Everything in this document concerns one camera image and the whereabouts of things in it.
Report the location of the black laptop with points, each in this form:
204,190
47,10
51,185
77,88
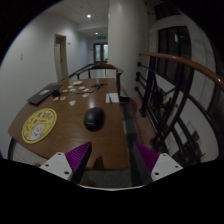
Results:
44,93

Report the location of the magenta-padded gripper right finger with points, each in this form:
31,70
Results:
150,159

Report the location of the dark pen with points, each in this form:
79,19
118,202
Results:
109,98

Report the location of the white notepad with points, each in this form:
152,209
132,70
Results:
114,98

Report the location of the small black object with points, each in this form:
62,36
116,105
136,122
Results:
55,93

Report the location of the round ceiling light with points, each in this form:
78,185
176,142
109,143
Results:
96,33
88,15

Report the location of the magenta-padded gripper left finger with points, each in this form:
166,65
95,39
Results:
77,156

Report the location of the round yellow mouse pad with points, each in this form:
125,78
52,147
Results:
39,126

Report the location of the green exit sign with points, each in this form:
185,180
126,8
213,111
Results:
101,37

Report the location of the glass double door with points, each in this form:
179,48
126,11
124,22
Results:
100,52

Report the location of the black railing with wooden handrail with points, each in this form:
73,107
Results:
180,61

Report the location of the white flat dish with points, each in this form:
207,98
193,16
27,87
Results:
78,82

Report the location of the black computer mouse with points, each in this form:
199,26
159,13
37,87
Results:
94,119

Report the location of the white room door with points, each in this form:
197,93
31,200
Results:
61,58

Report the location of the wooden armchair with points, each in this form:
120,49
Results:
104,66

